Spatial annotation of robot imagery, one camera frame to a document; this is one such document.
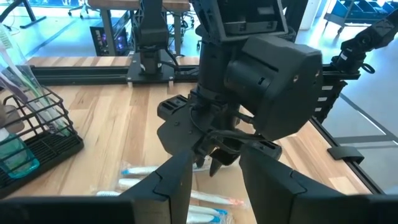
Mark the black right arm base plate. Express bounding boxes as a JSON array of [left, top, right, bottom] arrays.
[[126, 52, 175, 88]]

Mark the black wire basket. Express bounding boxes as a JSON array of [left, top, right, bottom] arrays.
[[0, 86, 85, 200]]

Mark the blue toothbrush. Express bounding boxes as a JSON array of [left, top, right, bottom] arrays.
[[120, 164, 215, 177], [186, 213, 236, 224]]

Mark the black table clamp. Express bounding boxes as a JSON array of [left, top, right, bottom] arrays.
[[326, 145, 365, 165]]

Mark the black computer tower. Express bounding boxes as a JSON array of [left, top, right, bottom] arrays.
[[89, 17, 130, 57]]

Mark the teal mouthwash bottle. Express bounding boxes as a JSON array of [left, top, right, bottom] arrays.
[[0, 128, 40, 180]]

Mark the green toothbrush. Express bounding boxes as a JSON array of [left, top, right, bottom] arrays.
[[9, 62, 72, 138]]

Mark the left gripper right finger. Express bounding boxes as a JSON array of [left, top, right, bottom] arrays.
[[238, 144, 343, 224]]

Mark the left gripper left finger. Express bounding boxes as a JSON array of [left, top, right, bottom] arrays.
[[120, 149, 194, 224]]

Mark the black labelled box stack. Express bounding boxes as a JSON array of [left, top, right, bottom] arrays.
[[312, 63, 361, 124]]

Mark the wooden workbench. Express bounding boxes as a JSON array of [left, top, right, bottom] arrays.
[[88, 0, 191, 57]]

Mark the black aluminium table frame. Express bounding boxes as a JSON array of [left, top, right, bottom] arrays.
[[29, 63, 386, 196]]

